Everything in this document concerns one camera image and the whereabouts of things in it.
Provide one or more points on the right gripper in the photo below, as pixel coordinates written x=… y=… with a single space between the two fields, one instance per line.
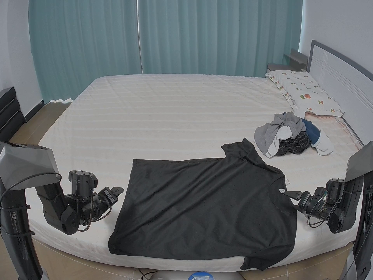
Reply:
x=309 y=204

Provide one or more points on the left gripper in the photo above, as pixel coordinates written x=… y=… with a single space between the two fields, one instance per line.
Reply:
x=105 y=199

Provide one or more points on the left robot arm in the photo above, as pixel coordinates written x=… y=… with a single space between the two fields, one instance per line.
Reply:
x=52 y=203

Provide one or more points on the black chest of drawers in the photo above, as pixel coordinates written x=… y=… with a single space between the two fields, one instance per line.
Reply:
x=10 y=112

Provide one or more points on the grey bedside table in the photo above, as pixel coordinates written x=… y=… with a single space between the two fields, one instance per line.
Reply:
x=291 y=63

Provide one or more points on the blue-green curtain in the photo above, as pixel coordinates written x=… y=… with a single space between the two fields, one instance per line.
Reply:
x=84 y=36
x=218 y=28

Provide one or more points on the black T-shirt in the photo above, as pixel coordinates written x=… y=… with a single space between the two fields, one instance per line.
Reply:
x=204 y=203

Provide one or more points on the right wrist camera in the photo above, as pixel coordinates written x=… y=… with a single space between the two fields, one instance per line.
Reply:
x=320 y=192

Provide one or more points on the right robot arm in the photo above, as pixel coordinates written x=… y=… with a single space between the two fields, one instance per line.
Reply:
x=351 y=197

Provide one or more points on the white printed pillow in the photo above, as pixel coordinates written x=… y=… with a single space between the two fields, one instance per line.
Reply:
x=306 y=90

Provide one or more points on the bed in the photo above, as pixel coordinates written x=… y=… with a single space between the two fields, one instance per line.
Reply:
x=174 y=118

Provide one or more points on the pile of clothes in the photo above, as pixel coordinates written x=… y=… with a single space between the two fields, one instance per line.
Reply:
x=291 y=136

